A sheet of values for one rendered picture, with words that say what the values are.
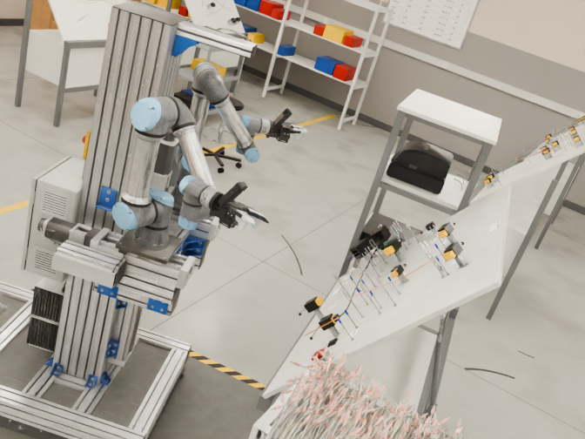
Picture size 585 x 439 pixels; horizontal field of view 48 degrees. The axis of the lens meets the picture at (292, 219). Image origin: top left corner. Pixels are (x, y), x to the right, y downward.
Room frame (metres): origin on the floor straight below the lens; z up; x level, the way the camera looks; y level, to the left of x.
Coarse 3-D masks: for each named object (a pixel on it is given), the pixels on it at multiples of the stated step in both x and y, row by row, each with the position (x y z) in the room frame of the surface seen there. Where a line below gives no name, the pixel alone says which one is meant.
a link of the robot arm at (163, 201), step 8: (152, 192) 2.42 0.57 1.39; (160, 192) 2.46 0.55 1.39; (152, 200) 2.39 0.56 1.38; (160, 200) 2.40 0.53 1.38; (168, 200) 2.42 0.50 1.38; (160, 208) 2.39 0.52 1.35; (168, 208) 2.42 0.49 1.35; (160, 216) 2.39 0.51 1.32; (168, 216) 2.43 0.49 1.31; (152, 224) 2.40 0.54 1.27; (160, 224) 2.41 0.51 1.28; (168, 224) 2.45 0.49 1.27
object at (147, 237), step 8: (136, 232) 2.42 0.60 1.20; (144, 232) 2.40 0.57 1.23; (152, 232) 2.40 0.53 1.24; (160, 232) 2.41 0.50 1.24; (136, 240) 2.39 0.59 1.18; (144, 240) 2.38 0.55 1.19; (152, 240) 2.39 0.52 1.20; (160, 240) 2.41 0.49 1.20; (168, 240) 2.45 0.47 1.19; (152, 248) 2.39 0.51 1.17; (160, 248) 2.41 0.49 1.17
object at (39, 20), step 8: (40, 0) 8.51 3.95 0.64; (136, 0) 9.29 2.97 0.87; (32, 8) 8.56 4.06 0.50; (40, 8) 8.51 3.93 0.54; (48, 8) 8.46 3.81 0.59; (32, 16) 8.56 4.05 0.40; (40, 16) 8.50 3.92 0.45; (48, 16) 8.45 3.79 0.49; (32, 24) 8.56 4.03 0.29; (40, 24) 8.50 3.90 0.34; (48, 24) 8.45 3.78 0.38; (56, 24) 8.39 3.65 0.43
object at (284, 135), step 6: (270, 120) 3.22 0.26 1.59; (282, 126) 3.23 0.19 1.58; (288, 126) 3.24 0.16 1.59; (270, 132) 3.19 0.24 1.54; (276, 132) 3.23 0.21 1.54; (282, 132) 3.22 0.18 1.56; (288, 132) 3.24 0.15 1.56; (276, 138) 3.24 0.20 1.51; (282, 138) 3.24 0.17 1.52; (288, 138) 3.24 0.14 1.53
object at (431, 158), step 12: (408, 144) 3.49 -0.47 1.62; (420, 144) 3.48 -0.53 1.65; (396, 156) 3.45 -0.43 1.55; (408, 156) 3.33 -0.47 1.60; (420, 156) 3.32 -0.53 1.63; (432, 156) 3.32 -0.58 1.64; (444, 156) 3.39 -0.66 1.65; (396, 168) 3.34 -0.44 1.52; (408, 168) 3.33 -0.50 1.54; (420, 168) 3.32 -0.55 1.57; (432, 168) 3.31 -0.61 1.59; (444, 168) 3.30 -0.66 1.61; (408, 180) 3.32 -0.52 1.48; (420, 180) 3.31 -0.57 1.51; (432, 180) 3.30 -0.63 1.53; (444, 180) 3.32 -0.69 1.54
